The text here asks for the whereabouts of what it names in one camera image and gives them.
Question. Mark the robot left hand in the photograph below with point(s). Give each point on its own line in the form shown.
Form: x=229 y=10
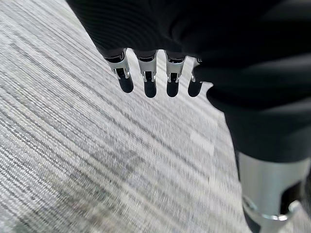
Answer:
x=218 y=48

